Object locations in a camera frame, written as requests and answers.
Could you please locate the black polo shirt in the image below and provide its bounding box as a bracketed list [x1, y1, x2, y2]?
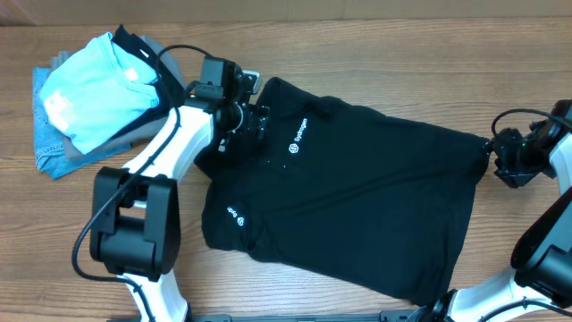
[196, 78, 489, 306]

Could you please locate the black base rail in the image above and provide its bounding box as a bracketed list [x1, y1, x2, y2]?
[106, 309, 430, 322]

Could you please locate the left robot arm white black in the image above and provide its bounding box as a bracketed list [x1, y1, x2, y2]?
[82, 72, 268, 321]

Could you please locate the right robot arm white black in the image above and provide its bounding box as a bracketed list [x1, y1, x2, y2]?
[408, 99, 571, 322]

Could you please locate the black folded garment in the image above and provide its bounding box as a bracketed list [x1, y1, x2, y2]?
[112, 24, 185, 138]

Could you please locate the grey folded garment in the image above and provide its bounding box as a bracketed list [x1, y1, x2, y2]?
[51, 36, 185, 160]

